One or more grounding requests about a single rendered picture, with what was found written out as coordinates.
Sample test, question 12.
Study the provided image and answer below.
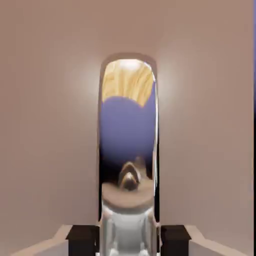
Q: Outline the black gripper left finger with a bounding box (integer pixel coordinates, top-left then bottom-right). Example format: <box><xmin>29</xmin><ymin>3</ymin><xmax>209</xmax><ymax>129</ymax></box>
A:
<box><xmin>8</xmin><ymin>224</ymin><xmax>101</xmax><ymax>256</ymax></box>

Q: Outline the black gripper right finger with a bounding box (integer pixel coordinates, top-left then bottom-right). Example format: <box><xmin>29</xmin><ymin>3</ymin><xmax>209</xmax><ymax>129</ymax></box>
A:
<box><xmin>159</xmin><ymin>224</ymin><xmax>244</xmax><ymax>256</ymax></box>

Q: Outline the beige painted cabinet door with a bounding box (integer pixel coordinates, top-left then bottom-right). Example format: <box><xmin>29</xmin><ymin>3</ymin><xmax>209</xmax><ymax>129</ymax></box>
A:
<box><xmin>0</xmin><ymin>0</ymin><xmax>255</xmax><ymax>256</ymax></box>

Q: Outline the shiny curved metal handle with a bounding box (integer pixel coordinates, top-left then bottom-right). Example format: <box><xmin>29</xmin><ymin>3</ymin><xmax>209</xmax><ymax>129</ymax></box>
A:
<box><xmin>97</xmin><ymin>52</ymin><xmax>162</xmax><ymax>256</ymax></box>

